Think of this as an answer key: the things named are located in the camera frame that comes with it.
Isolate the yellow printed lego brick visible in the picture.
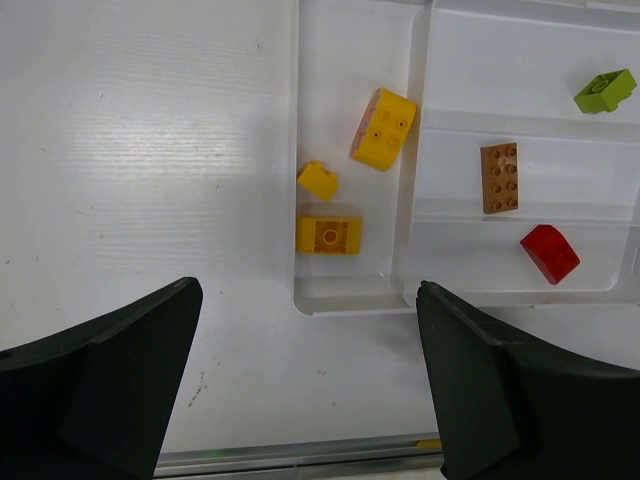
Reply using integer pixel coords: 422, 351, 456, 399
349, 88, 417, 172

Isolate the aluminium table edge rail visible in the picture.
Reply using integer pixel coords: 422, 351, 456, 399
154, 433, 443, 479

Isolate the brown lego plate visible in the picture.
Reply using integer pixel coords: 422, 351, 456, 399
480, 143, 519, 215

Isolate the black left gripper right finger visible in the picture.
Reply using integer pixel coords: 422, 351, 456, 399
416, 281, 639, 479

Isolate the red rounded lego brick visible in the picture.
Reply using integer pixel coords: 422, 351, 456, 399
520, 224, 581, 285

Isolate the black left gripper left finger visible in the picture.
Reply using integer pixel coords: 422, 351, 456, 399
1, 277, 203, 479

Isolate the small yellow lego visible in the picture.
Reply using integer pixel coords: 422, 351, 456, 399
297, 160, 339, 202

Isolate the white divided sorting tray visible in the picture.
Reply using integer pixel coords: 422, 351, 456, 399
292, 1, 639, 316

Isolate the lime green lego brick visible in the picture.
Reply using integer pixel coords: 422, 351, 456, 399
574, 69, 637, 114

